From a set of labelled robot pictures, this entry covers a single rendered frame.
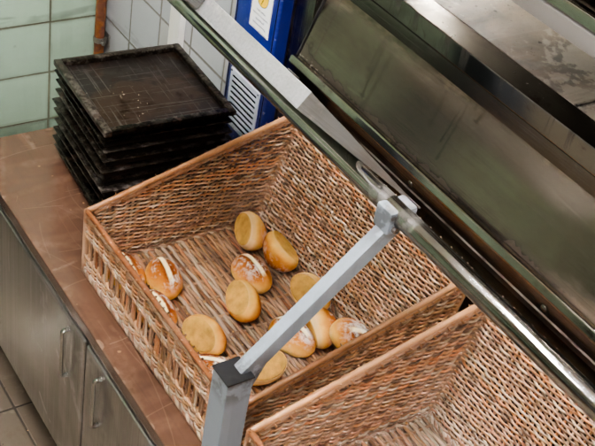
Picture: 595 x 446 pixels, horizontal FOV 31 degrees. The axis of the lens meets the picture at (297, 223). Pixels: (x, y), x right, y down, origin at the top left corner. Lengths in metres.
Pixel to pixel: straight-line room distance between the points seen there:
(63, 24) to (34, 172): 0.72
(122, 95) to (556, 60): 0.88
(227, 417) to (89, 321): 0.61
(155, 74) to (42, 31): 0.73
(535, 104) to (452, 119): 0.21
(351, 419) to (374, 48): 0.68
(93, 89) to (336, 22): 0.51
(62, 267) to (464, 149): 0.81
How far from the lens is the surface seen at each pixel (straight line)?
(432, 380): 1.90
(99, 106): 2.20
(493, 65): 1.79
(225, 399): 1.46
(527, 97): 1.73
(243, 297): 2.02
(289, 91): 1.38
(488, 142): 1.84
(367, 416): 1.85
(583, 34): 1.44
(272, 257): 2.15
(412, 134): 1.94
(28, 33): 2.98
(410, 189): 2.01
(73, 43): 3.06
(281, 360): 1.93
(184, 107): 2.23
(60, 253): 2.18
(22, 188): 2.34
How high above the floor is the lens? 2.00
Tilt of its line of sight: 37 degrees down
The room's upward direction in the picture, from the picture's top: 11 degrees clockwise
